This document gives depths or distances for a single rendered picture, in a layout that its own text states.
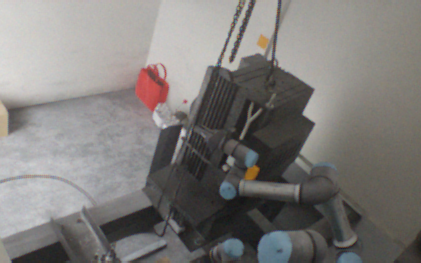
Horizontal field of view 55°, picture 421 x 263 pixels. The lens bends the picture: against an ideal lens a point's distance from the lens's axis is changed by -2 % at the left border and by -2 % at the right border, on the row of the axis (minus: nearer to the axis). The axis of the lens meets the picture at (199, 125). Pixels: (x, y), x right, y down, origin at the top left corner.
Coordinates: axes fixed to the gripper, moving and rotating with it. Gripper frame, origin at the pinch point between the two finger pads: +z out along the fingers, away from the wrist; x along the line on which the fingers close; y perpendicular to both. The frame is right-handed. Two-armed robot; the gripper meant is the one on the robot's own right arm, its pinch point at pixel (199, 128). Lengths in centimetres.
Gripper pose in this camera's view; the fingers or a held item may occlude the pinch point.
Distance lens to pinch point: 200.0
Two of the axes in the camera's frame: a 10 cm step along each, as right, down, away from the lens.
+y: -2.7, 8.0, 5.3
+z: -8.1, -4.8, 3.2
